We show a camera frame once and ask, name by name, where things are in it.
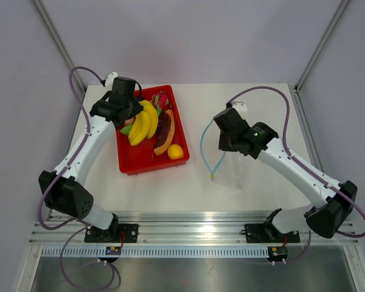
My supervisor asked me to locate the yellow banana bunch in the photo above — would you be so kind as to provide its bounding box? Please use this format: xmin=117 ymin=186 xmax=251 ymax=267
xmin=128 ymin=100 xmax=159 ymax=146

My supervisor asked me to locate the clear zip top bag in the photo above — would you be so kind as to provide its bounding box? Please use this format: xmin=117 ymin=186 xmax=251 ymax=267
xmin=200 ymin=120 xmax=246 ymax=191

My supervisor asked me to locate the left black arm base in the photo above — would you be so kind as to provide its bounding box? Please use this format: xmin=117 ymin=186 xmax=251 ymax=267
xmin=84 ymin=223 xmax=139 ymax=243

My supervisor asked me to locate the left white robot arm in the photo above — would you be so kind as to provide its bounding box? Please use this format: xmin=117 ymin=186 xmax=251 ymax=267
xmin=38 ymin=75 xmax=143 ymax=242

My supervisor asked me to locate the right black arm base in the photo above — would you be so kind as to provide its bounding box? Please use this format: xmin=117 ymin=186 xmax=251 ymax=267
xmin=240 ymin=209 xmax=301 ymax=244

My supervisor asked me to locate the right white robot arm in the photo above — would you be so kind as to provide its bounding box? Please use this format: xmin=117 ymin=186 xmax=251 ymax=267
xmin=214 ymin=108 xmax=357 ymax=241

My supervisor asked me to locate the pink peach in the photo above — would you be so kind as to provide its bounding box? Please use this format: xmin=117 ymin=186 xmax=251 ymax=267
xmin=124 ymin=117 xmax=136 ymax=126

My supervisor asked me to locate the green cucumber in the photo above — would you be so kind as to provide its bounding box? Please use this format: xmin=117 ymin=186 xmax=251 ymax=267
xmin=119 ymin=124 xmax=133 ymax=136

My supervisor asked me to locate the pink dragon fruit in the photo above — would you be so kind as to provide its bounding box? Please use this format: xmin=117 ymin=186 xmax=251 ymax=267
xmin=150 ymin=91 xmax=172 ymax=115

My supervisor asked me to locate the red plastic tray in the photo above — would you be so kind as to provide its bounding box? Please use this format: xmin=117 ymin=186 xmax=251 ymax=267
xmin=116 ymin=85 xmax=190 ymax=175

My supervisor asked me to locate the yellow lemon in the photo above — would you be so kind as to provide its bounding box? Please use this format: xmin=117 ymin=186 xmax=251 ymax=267
xmin=167 ymin=144 xmax=184 ymax=160

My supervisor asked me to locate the right small circuit board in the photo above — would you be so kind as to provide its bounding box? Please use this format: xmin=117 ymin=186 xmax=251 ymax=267
xmin=268 ymin=246 xmax=288 ymax=259

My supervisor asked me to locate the small circuit board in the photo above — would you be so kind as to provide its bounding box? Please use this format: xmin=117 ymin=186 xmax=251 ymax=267
xmin=105 ymin=246 xmax=122 ymax=256
xmin=268 ymin=246 xmax=288 ymax=259

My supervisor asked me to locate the left small circuit board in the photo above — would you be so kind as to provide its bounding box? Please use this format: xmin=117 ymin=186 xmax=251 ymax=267
xmin=105 ymin=246 xmax=122 ymax=256

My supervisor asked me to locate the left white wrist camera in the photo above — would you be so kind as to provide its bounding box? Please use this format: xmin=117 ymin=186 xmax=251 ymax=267
xmin=103 ymin=72 xmax=119 ymax=88

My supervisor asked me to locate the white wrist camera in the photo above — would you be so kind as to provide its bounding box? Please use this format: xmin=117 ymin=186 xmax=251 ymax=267
xmin=231 ymin=102 xmax=248 ymax=113
xmin=103 ymin=72 xmax=119 ymax=88

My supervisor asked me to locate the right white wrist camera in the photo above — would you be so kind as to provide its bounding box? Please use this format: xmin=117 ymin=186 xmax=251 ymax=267
xmin=231 ymin=102 xmax=248 ymax=113

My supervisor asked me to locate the right aluminium frame post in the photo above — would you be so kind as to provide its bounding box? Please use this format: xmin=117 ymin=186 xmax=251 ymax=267
xmin=294 ymin=0 xmax=352 ymax=94

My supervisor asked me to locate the aluminium frame post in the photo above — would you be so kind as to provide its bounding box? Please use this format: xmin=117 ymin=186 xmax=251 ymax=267
xmin=294 ymin=0 xmax=352 ymax=94
xmin=32 ymin=0 xmax=86 ymax=95

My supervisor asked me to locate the left aluminium frame post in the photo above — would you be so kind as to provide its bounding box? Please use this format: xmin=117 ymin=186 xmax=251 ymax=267
xmin=32 ymin=0 xmax=86 ymax=95

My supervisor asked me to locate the aluminium rail front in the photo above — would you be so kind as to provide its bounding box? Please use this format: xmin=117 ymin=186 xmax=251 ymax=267
xmin=29 ymin=210 xmax=360 ymax=246

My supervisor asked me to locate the white slotted cable duct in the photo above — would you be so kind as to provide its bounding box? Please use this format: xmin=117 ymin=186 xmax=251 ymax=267
xmin=41 ymin=246 xmax=285 ymax=261

